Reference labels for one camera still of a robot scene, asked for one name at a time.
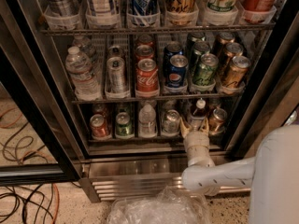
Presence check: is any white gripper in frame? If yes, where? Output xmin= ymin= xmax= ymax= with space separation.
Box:
xmin=180 ymin=117 xmax=209 ymax=155

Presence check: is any plastic bottle with white cap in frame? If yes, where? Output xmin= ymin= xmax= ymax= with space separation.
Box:
xmin=187 ymin=99 xmax=206 ymax=131

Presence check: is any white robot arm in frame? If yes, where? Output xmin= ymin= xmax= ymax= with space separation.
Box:
xmin=181 ymin=125 xmax=299 ymax=224

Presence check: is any gold can bottom shelf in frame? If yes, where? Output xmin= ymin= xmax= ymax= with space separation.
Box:
xmin=208 ymin=108 xmax=227 ymax=132

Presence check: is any gold can shelf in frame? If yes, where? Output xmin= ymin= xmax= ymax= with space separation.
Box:
xmin=208 ymin=108 xmax=227 ymax=132
xmin=221 ymin=56 xmax=250 ymax=89

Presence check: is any silver can bottom shelf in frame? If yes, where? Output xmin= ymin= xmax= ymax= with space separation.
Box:
xmin=163 ymin=109 xmax=180 ymax=134

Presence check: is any clear water bottle bottom shelf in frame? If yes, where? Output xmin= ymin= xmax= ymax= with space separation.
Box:
xmin=138 ymin=104 xmax=156 ymax=137

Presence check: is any green can front middle shelf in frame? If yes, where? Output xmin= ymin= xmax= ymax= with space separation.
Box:
xmin=192 ymin=53 xmax=219 ymax=86

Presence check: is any green can shelf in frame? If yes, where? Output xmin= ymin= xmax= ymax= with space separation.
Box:
xmin=116 ymin=112 xmax=133 ymax=138
xmin=192 ymin=53 xmax=219 ymax=86

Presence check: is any green can bottom shelf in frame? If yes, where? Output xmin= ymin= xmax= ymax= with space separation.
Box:
xmin=116 ymin=112 xmax=133 ymax=138

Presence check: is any gold can front middle shelf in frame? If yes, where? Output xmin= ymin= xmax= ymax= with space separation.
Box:
xmin=221 ymin=56 xmax=250 ymax=89

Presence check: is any glass fridge door right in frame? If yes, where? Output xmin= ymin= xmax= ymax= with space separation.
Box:
xmin=242 ymin=59 xmax=299 ymax=159

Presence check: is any glass fridge door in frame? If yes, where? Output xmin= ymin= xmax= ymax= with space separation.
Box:
xmin=0 ymin=0 xmax=84 ymax=186
xmin=242 ymin=59 xmax=299 ymax=159

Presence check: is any red can bottom shelf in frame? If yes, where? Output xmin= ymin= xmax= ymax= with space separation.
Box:
xmin=90 ymin=114 xmax=110 ymax=138

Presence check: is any red can shelf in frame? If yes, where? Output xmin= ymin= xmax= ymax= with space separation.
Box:
xmin=239 ymin=0 xmax=276 ymax=24
xmin=90 ymin=114 xmax=110 ymax=138

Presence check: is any silver can front middle shelf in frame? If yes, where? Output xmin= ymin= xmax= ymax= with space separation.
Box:
xmin=107 ymin=57 xmax=127 ymax=93

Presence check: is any stainless steel fridge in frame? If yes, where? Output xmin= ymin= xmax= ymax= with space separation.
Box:
xmin=0 ymin=0 xmax=299 ymax=203

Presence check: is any silver can rear middle shelf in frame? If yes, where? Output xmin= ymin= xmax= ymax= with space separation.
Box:
xmin=107 ymin=45 xmax=125 ymax=59

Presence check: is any clear water bottle front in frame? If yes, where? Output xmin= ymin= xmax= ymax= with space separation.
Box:
xmin=65 ymin=46 xmax=101 ymax=101

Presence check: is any blue white can top shelf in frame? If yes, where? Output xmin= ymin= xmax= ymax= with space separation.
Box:
xmin=130 ymin=0 xmax=157 ymax=27

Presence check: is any clear water bottle rear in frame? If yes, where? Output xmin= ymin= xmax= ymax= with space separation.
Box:
xmin=72 ymin=35 xmax=98 ymax=64

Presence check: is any red can top shelf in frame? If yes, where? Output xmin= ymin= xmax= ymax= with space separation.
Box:
xmin=239 ymin=0 xmax=276 ymax=24

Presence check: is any glass fridge door left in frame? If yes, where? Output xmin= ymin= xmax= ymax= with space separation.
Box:
xmin=0 ymin=0 xmax=84 ymax=186

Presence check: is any red Coca-Cola can front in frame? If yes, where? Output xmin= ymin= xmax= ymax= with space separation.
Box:
xmin=136 ymin=59 xmax=158 ymax=92

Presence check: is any red coca-cola can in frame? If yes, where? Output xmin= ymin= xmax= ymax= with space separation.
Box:
xmin=135 ymin=45 xmax=154 ymax=62
xmin=136 ymin=59 xmax=158 ymax=92
xmin=136 ymin=34 xmax=154 ymax=48

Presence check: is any blue Pepsi can front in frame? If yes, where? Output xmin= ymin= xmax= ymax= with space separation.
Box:
xmin=166 ymin=54 xmax=188 ymax=88

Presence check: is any blue pepsi can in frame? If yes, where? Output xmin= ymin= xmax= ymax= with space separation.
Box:
xmin=163 ymin=41 xmax=183 ymax=77
xmin=166 ymin=54 xmax=188 ymax=88

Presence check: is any clear plastic bag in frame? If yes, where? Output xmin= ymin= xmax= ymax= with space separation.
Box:
xmin=107 ymin=188 xmax=212 ymax=224

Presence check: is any green can middle row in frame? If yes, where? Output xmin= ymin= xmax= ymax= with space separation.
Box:
xmin=189 ymin=41 xmax=210 ymax=73

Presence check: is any blue Pepsi can rear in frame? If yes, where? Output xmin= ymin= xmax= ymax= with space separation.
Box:
xmin=163 ymin=41 xmax=183 ymax=77

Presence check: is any gold can middle row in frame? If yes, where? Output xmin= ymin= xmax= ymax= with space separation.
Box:
xmin=218 ymin=42 xmax=245 ymax=75

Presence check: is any green can rear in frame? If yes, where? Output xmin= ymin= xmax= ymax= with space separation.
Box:
xmin=186 ymin=32 xmax=206 ymax=52

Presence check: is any red Coca-Cola can middle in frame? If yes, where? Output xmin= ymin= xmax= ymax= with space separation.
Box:
xmin=135 ymin=45 xmax=154 ymax=62

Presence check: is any gold can rear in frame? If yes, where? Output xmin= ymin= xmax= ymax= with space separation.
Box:
xmin=212 ymin=32 xmax=235 ymax=56

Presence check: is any red Coca-Cola can rear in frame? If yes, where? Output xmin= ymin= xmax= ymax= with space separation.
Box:
xmin=136 ymin=34 xmax=154 ymax=48

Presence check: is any black cable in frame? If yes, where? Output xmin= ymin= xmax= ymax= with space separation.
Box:
xmin=0 ymin=120 xmax=82 ymax=224

